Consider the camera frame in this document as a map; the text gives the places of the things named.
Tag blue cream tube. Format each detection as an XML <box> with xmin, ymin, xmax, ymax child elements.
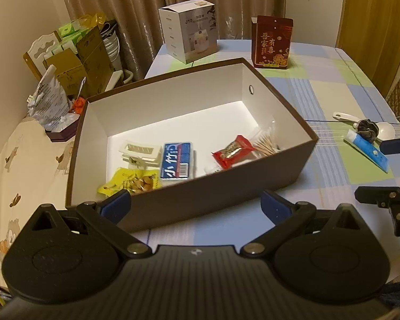
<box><xmin>344</xmin><ymin>130</ymin><xmax>389</xmax><ymax>173</ymax></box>

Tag brown cardboard carton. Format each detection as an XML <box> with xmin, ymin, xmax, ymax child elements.
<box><xmin>44</xmin><ymin>27</ymin><xmax>114</xmax><ymax>99</ymax></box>

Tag cotton swab bag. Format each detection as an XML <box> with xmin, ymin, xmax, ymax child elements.
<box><xmin>248</xmin><ymin>116</ymin><xmax>281</xmax><ymax>159</ymax></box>

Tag yellow snack packet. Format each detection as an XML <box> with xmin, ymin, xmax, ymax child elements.
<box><xmin>97</xmin><ymin>168</ymin><xmax>161</xmax><ymax>197</ymax></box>

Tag white crumpled plastic bag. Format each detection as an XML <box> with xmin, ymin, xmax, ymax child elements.
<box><xmin>27</xmin><ymin>65</ymin><xmax>79</xmax><ymax>133</ymax></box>

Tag red candy packet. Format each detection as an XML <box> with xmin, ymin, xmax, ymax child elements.
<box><xmin>212</xmin><ymin>135</ymin><xmax>255</xmax><ymax>169</ymax></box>

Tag white humidifier box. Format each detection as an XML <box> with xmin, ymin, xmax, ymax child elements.
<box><xmin>159</xmin><ymin>0</ymin><xmax>218</xmax><ymax>64</ymax></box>

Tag cartoon print bed sheet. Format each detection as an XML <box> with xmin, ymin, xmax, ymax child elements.
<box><xmin>0</xmin><ymin>118</ymin><xmax>74</xmax><ymax>287</ymax></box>

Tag white carved chair back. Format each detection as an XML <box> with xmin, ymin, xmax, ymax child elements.
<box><xmin>23</xmin><ymin>30</ymin><xmax>61</xmax><ymax>81</ymax></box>

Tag stacked white buckets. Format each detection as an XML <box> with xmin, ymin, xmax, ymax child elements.
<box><xmin>101</xmin><ymin>19</ymin><xmax>123</xmax><ymax>71</ymax></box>

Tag white plastic clip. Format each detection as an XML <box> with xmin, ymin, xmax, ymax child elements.
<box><xmin>119</xmin><ymin>141</ymin><xmax>162</xmax><ymax>168</ymax></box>

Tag brown storage box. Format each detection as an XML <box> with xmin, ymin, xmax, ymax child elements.
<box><xmin>66</xmin><ymin>58</ymin><xmax>319</xmax><ymax>232</ymax></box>

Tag dark hair scrunchie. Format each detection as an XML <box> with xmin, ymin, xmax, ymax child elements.
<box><xmin>355</xmin><ymin>119</ymin><xmax>379</xmax><ymax>144</ymax></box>

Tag green tissue packs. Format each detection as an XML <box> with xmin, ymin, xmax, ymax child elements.
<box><xmin>58</xmin><ymin>18</ymin><xmax>89</xmax><ymax>54</ymax></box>

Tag red gift box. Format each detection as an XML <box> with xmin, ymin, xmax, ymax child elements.
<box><xmin>251</xmin><ymin>15</ymin><xmax>293</xmax><ymax>69</ymax></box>

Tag white plastic rice spoon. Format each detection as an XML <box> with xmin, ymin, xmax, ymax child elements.
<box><xmin>332</xmin><ymin>112</ymin><xmax>395</xmax><ymax>142</ymax></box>

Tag plaid tablecloth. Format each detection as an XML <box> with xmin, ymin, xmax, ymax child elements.
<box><xmin>133</xmin><ymin>39</ymin><xmax>400</xmax><ymax>274</ymax></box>

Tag blue floss pick box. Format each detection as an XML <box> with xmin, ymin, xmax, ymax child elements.
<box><xmin>160</xmin><ymin>142</ymin><xmax>194</xmax><ymax>182</ymax></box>

